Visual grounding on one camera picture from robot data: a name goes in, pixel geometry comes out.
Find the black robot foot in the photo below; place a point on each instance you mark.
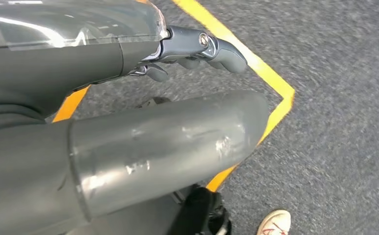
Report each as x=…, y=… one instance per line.
x=199, y=211

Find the person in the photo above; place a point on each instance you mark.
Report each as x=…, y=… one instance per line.
x=275, y=223

